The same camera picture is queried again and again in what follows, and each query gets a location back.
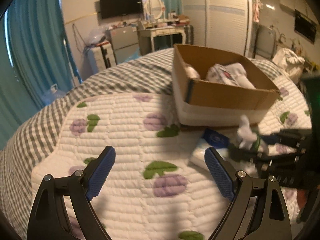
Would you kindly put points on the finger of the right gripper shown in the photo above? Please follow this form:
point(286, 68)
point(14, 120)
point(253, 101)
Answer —
point(262, 154)
point(289, 137)

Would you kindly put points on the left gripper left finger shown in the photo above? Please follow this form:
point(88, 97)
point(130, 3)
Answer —
point(49, 218)

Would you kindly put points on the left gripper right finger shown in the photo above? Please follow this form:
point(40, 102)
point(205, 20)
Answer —
point(270, 217)

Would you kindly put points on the white bone-shaped plush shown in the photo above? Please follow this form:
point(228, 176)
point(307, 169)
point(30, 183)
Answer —
point(247, 138)

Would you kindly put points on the floral tissue box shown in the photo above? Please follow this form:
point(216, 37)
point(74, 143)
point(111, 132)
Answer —
point(218, 74)

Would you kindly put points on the white sock bundle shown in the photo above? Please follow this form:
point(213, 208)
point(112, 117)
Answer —
point(191, 72)

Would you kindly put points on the cream plush toy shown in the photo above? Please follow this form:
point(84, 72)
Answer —
point(239, 73)

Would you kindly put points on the right human hand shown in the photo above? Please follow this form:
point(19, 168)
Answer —
point(304, 207)

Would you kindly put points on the white stuffed bag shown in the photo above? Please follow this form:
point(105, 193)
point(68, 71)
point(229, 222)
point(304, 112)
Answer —
point(289, 63)

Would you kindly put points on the brown cardboard box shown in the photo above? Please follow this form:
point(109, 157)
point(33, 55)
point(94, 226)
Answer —
point(210, 104)

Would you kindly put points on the black range hood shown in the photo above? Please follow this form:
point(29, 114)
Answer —
point(305, 26)

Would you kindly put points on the clear water jug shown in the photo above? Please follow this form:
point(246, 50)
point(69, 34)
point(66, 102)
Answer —
point(52, 94)

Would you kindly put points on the grey checked bed cover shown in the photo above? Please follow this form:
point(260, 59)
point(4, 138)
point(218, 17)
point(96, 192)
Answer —
point(37, 138)

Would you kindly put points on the white sliding wardrobe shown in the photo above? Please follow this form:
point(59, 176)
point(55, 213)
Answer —
point(221, 24)

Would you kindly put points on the left teal curtain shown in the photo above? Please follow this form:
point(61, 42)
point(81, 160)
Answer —
point(35, 54)

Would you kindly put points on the white dressing table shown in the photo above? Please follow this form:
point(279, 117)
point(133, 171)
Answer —
point(153, 39)

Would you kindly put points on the white suitcase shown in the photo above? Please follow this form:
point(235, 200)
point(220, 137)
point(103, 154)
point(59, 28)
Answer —
point(101, 57)

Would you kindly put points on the small grey refrigerator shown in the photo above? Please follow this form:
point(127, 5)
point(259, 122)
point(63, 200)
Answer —
point(125, 43)

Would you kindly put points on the oval vanity mirror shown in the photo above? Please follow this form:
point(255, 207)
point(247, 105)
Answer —
point(154, 9)

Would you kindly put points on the clear plastic bag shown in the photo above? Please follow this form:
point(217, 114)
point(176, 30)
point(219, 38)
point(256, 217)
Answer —
point(95, 36)

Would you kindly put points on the white wall cabinets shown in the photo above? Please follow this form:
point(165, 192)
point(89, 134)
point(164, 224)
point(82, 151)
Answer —
point(291, 6)

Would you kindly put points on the black wall television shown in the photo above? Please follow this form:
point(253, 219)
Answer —
point(114, 8)

